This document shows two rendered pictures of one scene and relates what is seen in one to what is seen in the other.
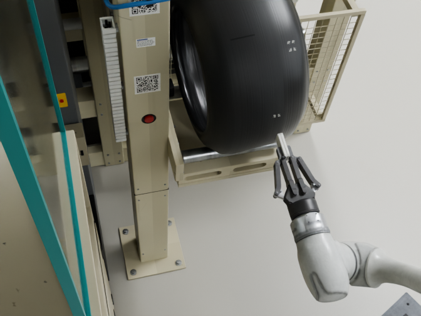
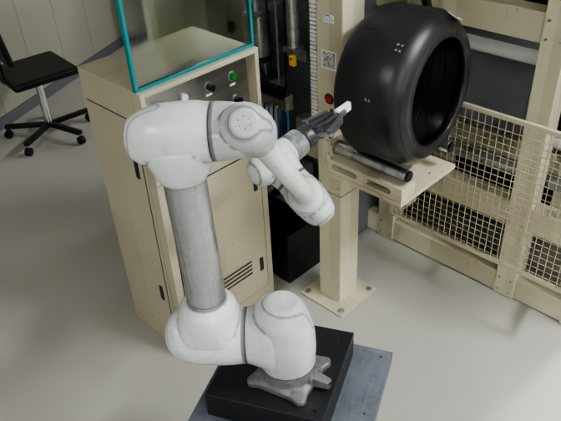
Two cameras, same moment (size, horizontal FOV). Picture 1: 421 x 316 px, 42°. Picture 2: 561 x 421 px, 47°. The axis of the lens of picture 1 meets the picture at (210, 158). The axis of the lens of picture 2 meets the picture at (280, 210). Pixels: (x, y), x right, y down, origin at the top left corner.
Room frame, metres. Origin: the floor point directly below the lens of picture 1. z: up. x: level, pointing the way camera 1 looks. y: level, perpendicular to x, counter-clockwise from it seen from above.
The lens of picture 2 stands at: (-0.09, -1.84, 2.17)
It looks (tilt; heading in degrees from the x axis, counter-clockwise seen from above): 35 degrees down; 66
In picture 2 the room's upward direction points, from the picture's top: 3 degrees counter-clockwise
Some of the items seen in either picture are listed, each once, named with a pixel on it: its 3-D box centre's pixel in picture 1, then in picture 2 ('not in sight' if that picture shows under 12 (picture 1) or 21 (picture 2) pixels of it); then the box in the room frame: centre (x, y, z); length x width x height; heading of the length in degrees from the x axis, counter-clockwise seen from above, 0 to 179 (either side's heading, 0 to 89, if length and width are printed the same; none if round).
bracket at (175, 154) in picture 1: (167, 125); (356, 133); (1.16, 0.16, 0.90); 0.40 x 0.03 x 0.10; 20
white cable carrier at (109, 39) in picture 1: (116, 86); (318, 59); (1.05, 0.29, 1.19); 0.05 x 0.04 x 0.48; 20
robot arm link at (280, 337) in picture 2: not in sight; (281, 330); (0.40, -0.70, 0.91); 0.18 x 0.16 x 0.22; 152
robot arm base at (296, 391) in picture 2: not in sight; (295, 368); (0.42, -0.73, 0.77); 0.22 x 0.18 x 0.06; 125
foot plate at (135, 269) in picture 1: (151, 247); (338, 289); (1.11, 0.22, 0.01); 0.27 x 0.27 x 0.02; 20
